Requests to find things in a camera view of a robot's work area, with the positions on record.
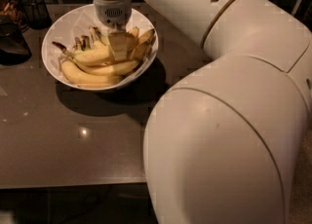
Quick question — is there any white bowl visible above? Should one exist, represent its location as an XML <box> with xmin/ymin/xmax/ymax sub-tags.
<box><xmin>41</xmin><ymin>4</ymin><xmax>159</xmax><ymax>93</ymax></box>

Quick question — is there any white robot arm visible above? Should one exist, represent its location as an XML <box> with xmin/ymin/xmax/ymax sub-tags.
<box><xmin>94</xmin><ymin>0</ymin><xmax>312</xmax><ymax>224</ymax></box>

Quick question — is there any yellow banana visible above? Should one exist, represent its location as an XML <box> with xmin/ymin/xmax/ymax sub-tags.
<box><xmin>128</xmin><ymin>29</ymin><xmax>155</xmax><ymax>60</ymax></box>
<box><xmin>60</xmin><ymin>59</ymin><xmax>123</xmax><ymax>87</ymax></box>
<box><xmin>52</xmin><ymin>26</ymin><xmax>139</xmax><ymax>66</ymax></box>
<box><xmin>76</xmin><ymin>60</ymin><xmax>139</xmax><ymax>76</ymax></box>

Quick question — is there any dark glass jar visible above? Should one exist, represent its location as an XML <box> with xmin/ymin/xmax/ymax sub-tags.
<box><xmin>0</xmin><ymin>0</ymin><xmax>27</xmax><ymax>30</ymax></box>

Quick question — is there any black curved object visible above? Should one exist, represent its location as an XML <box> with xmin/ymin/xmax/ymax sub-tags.
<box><xmin>0</xmin><ymin>22</ymin><xmax>31</xmax><ymax>65</ymax></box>

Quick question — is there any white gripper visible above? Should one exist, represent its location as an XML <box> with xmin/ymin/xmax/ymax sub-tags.
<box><xmin>94</xmin><ymin>0</ymin><xmax>132</xmax><ymax>61</ymax></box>

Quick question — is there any black mesh pen cup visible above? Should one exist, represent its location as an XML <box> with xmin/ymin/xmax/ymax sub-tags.
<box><xmin>20</xmin><ymin>0</ymin><xmax>52</xmax><ymax>29</ymax></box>

